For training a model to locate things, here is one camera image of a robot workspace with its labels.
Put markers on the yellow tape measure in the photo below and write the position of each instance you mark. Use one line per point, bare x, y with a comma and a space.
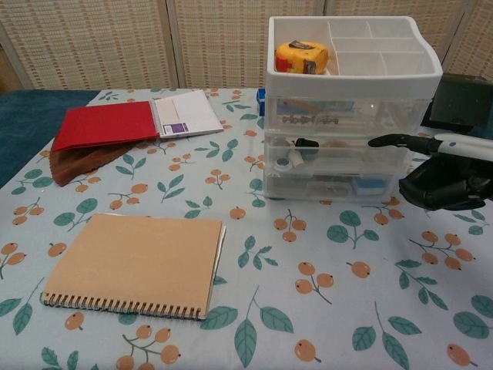
300, 58

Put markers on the white tape roll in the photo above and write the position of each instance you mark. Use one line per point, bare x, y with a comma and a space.
284, 164

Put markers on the blue white toothpaste box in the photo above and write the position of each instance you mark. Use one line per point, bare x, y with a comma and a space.
262, 98

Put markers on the black cardboard box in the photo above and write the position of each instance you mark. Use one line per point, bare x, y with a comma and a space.
454, 104

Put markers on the clear plastic drawer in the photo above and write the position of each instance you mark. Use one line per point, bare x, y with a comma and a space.
385, 115
346, 160
300, 187

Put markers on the kraft cover spiral notebook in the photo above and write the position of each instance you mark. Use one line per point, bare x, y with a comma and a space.
135, 262

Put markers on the small black item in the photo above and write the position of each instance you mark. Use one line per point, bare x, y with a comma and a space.
306, 143

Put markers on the brown folded cloth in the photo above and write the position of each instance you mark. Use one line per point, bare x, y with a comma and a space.
77, 165

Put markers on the small white cylinder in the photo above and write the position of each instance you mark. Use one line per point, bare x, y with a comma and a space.
297, 159

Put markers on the small blue box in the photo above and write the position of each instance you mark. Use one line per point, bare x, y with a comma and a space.
370, 187

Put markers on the white compartment organizer box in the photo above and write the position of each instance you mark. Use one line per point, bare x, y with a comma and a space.
346, 79

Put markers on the floral berry print tablecloth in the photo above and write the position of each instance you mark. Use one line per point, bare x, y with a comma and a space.
308, 327

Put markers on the red spiral notebook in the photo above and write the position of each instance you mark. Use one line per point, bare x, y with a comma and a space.
104, 127

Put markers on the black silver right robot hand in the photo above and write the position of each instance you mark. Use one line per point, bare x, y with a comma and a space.
462, 181

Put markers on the woven bamboo folding screen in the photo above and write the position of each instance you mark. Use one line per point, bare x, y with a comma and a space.
115, 38

